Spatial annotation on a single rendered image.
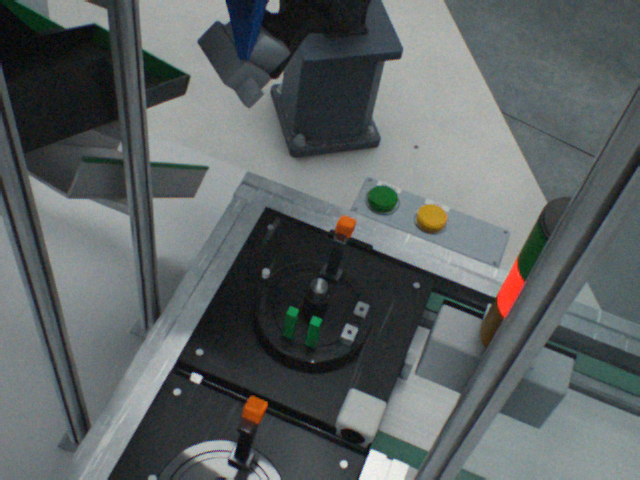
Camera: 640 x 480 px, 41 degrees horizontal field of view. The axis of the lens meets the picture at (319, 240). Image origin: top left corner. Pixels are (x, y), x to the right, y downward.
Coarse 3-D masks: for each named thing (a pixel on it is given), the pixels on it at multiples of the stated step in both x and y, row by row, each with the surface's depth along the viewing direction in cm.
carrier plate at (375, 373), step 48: (288, 240) 109; (240, 288) 104; (384, 288) 107; (192, 336) 100; (240, 336) 100; (384, 336) 103; (240, 384) 97; (288, 384) 97; (336, 384) 98; (384, 384) 99
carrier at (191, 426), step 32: (192, 384) 96; (160, 416) 93; (192, 416) 94; (224, 416) 94; (128, 448) 91; (160, 448) 91; (192, 448) 90; (224, 448) 90; (256, 448) 93; (288, 448) 93; (320, 448) 93
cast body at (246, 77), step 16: (272, 16) 81; (208, 32) 81; (224, 32) 80; (272, 32) 79; (208, 48) 81; (224, 48) 80; (256, 48) 78; (272, 48) 79; (224, 64) 79; (240, 64) 78; (256, 64) 80; (272, 64) 81; (224, 80) 79; (240, 80) 80; (256, 80) 81; (240, 96) 80; (256, 96) 79
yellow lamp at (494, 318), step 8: (496, 296) 67; (496, 304) 66; (488, 312) 68; (496, 312) 66; (488, 320) 68; (496, 320) 66; (480, 328) 70; (488, 328) 68; (496, 328) 67; (480, 336) 70; (488, 336) 68; (488, 344) 69
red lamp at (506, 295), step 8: (512, 272) 63; (512, 280) 63; (520, 280) 62; (504, 288) 64; (512, 288) 63; (520, 288) 62; (504, 296) 64; (512, 296) 63; (504, 304) 65; (504, 312) 65
